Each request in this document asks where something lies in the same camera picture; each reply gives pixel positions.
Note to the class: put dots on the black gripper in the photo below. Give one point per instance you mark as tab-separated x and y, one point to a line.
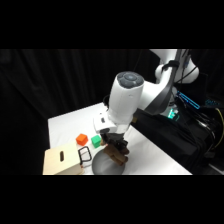
115	139

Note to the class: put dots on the brown toy deer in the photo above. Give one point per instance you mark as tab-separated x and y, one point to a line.
116	156

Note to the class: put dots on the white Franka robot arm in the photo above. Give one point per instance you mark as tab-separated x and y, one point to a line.
128	96

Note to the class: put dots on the grey bowl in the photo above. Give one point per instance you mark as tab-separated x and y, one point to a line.
103	166

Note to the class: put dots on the green block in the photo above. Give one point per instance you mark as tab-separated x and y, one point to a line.
96	141

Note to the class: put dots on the orange block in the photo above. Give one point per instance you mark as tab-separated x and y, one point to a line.
82	139

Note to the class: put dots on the black robot stand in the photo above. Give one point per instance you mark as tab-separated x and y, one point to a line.
166	140

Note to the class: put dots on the light wooden box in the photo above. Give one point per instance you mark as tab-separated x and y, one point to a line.
61	160

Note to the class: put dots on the blue lit bar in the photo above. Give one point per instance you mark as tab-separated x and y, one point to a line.
188	100

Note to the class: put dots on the black curtain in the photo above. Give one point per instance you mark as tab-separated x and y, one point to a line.
33	86

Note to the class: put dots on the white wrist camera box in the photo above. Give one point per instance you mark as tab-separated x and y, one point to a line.
104	122

